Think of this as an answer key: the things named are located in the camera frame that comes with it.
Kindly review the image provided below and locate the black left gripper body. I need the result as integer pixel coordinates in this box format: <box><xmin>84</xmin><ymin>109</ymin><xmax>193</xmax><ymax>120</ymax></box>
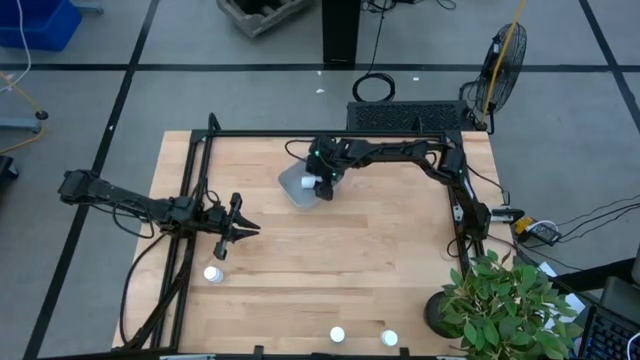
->
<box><xmin>202</xmin><ymin>192</ymin><xmax>244</xmax><ymax>261</ymax></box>

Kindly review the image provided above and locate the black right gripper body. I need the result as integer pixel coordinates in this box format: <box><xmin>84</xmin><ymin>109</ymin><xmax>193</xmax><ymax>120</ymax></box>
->
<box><xmin>305</xmin><ymin>135</ymin><xmax>350</xmax><ymax>185</ymax></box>

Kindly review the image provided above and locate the white plastic basket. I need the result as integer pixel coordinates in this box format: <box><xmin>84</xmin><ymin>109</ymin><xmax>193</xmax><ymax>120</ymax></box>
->
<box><xmin>277</xmin><ymin>157</ymin><xmax>347</xmax><ymax>210</ymax></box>

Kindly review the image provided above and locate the black perforated computer case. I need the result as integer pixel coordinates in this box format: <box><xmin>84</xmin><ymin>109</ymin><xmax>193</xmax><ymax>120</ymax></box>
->
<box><xmin>345</xmin><ymin>99</ymin><xmax>476</xmax><ymax>134</ymax></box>

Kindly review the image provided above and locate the grey moulded crate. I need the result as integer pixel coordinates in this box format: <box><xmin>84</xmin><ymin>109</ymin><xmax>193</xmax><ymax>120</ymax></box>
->
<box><xmin>215</xmin><ymin>0</ymin><xmax>312</xmax><ymax>39</ymax></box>

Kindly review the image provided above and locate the small black device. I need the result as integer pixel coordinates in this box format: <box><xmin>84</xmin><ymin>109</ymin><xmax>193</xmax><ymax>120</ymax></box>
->
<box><xmin>488</xmin><ymin>205</ymin><xmax>526</xmax><ymax>224</ymax></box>

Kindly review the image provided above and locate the green potted plant black pot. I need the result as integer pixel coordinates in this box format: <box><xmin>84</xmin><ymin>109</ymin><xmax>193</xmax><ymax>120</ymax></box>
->
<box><xmin>423</xmin><ymin>248</ymin><xmax>585</xmax><ymax>360</ymax></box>

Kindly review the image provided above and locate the black floor fan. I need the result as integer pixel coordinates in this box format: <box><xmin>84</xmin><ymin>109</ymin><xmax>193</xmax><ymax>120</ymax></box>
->
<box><xmin>458</xmin><ymin>22</ymin><xmax>529</xmax><ymax>136</ymax></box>

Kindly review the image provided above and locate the black equipment foot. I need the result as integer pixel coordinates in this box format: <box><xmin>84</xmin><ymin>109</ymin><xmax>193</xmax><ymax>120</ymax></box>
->
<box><xmin>0</xmin><ymin>154</ymin><xmax>20</xmax><ymax>182</ymax></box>

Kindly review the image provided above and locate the grey metal stand base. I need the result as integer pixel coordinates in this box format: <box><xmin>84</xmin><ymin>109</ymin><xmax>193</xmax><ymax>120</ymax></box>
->
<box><xmin>0</xmin><ymin>109</ymin><xmax>50</xmax><ymax>134</ymax></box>

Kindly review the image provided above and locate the black power adapter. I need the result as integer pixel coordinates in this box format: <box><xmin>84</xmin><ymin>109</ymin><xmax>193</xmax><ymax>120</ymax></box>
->
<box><xmin>523</xmin><ymin>219</ymin><xmax>563</xmax><ymax>247</ymax></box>

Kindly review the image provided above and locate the white paper sheet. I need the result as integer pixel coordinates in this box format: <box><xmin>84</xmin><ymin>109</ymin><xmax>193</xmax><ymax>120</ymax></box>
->
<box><xmin>537</xmin><ymin>260</ymin><xmax>587</xmax><ymax>329</ymax></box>

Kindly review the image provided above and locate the blue plastic bin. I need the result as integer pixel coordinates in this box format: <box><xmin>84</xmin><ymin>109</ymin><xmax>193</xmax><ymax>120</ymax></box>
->
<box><xmin>0</xmin><ymin>0</ymin><xmax>83</xmax><ymax>52</ymax></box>

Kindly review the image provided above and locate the black computer keyboard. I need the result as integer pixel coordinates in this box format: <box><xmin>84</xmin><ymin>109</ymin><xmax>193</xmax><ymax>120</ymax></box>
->
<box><xmin>578</xmin><ymin>303</ymin><xmax>640</xmax><ymax>360</ymax></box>

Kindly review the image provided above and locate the black coiled cable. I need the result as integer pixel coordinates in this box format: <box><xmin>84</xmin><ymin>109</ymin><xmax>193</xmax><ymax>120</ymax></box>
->
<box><xmin>351</xmin><ymin>0</ymin><xmax>397</xmax><ymax>104</ymax></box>

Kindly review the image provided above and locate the black metal table frame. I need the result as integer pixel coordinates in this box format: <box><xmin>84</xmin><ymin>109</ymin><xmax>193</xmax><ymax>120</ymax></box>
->
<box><xmin>118</xmin><ymin>112</ymin><xmax>482</xmax><ymax>360</ymax></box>

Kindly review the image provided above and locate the black rectangular post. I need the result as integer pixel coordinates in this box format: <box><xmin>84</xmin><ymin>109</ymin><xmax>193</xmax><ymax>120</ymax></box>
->
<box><xmin>321</xmin><ymin>0</ymin><xmax>363</xmax><ymax>66</ymax></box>

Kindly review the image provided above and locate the yellow hanging hose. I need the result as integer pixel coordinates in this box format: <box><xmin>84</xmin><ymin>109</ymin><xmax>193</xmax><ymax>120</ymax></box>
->
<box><xmin>478</xmin><ymin>0</ymin><xmax>527</xmax><ymax>127</ymax></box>

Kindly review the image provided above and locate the yellow floor cable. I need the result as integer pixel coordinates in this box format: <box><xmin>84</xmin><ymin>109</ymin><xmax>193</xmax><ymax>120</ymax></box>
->
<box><xmin>0</xmin><ymin>71</ymin><xmax>48</xmax><ymax>156</ymax></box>

